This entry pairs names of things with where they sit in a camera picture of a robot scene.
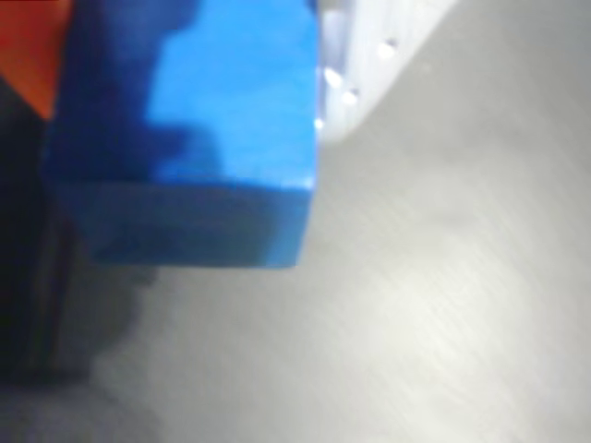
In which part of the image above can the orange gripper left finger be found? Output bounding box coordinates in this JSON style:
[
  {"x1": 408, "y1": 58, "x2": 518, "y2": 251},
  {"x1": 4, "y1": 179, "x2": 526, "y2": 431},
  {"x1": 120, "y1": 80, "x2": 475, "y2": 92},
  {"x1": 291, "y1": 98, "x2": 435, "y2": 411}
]
[{"x1": 0, "y1": 0, "x2": 78, "y2": 120}]

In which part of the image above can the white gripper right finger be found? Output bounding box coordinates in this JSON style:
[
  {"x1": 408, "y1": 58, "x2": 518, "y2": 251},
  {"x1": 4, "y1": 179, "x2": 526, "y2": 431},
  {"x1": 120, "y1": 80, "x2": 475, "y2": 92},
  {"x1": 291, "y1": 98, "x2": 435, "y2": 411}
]
[{"x1": 318, "y1": 0, "x2": 458, "y2": 147}]

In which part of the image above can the blue cube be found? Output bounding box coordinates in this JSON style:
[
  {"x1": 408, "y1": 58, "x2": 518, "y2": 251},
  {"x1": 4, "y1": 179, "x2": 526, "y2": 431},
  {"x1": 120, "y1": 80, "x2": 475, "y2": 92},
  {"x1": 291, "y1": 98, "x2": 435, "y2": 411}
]
[{"x1": 41, "y1": 0, "x2": 320, "y2": 269}]

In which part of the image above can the black table mat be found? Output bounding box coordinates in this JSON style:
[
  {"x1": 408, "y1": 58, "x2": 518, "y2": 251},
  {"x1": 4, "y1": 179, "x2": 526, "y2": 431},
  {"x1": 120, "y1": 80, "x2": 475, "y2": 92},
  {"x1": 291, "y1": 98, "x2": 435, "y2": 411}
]
[{"x1": 0, "y1": 0, "x2": 591, "y2": 443}]

